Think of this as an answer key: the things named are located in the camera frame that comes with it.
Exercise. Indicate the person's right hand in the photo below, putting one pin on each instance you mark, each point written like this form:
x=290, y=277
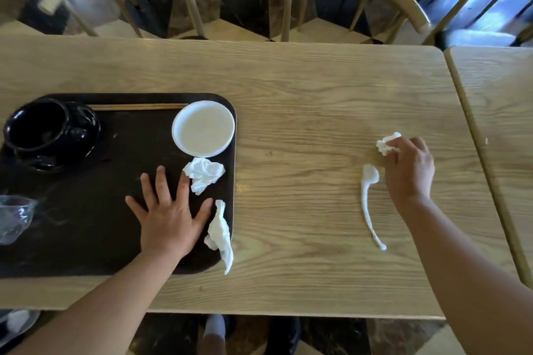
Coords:
x=410, y=176

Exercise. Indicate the person's left hand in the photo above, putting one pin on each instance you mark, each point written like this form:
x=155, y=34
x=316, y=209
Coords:
x=166, y=225

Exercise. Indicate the person's right fingers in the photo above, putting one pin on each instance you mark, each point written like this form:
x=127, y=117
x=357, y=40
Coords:
x=410, y=144

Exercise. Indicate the person's left middle finger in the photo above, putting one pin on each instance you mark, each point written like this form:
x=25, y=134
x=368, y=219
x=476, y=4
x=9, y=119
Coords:
x=163, y=184

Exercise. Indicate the person's left thumb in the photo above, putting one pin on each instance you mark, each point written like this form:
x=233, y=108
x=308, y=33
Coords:
x=203, y=212

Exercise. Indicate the person's left little finger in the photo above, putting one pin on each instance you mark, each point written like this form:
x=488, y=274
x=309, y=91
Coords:
x=135, y=205

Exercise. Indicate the small white tissue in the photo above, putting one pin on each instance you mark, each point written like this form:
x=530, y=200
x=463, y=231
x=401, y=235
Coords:
x=384, y=146

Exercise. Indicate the person's left forearm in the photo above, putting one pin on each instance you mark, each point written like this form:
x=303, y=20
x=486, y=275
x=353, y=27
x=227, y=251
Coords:
x=104, y=309

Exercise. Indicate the person's right forearm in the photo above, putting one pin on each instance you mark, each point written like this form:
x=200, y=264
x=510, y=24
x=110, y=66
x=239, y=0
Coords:
x=466, y=280

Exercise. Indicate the long twisted white napkin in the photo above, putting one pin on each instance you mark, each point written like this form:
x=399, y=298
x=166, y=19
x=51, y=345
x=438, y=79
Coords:
x=220, y=236

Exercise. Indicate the crumpled white napkin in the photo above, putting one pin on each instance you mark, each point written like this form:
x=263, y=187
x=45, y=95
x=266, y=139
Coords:
x=204, y=173

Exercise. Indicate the black serving tray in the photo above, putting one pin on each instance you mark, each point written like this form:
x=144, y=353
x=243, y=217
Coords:
x=91, y=209

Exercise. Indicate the white cream spill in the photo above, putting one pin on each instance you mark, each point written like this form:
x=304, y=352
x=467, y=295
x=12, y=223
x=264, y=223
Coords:
x=366, y=192

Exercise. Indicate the white round plate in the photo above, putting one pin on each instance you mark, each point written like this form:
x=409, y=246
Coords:
x=203, y=129

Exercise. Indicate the wooden chopstick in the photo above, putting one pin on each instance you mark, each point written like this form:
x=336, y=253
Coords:
x=137, y=105
x=137, y=109

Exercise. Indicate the black ceramic pot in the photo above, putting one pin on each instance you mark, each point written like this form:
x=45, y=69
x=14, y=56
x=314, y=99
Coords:
x=50, y=132

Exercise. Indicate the person's white sock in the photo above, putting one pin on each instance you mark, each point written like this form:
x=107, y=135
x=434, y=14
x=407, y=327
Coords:
x=215, y=327

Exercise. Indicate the clear plastic cup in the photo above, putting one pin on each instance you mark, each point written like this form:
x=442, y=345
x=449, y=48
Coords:
x=14, y=219

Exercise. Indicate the person's black shoe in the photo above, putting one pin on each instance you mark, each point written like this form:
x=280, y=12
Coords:
x=283, y=336

